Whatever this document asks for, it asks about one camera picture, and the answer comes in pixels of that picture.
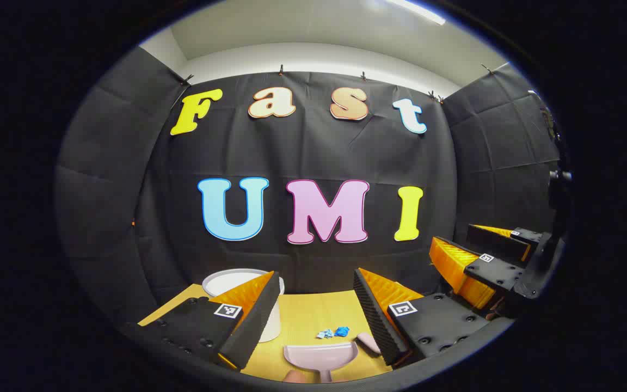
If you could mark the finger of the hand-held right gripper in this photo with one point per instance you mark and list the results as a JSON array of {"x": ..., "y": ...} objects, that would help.
[
  {"x": 493, "y": 242},
  {"x": 501, "y": 272}
]

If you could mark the white garbage bin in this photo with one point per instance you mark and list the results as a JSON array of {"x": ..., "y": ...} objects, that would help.
[{"x": 226, "y": 280}]

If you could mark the light blue paper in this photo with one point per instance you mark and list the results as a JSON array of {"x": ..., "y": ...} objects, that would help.
[{"x": 324, "y": 334}]

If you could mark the small pink broom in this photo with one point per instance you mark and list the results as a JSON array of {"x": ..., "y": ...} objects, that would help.
[{"x": 368, "y": 342}]

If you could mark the dark blue paper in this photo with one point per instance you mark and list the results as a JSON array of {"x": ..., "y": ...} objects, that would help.
[{"x": 342, "y": 331}]

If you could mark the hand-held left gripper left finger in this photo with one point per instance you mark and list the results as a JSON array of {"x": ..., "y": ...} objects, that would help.
[{"x": 253, "y": 321}]

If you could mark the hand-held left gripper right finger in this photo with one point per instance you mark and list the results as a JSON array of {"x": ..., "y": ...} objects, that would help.
[{"x": 373, "y": 316}]

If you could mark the wooden desktop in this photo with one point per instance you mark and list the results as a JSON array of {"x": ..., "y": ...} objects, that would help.
[{"x": 313, "y": 313}]

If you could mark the pink dustpan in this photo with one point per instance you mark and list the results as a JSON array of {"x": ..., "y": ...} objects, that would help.
[{"x": 321, "y": 354}]

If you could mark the black backdrop cloth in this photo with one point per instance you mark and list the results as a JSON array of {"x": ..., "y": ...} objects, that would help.
[{"x": 302, "y": 152}]

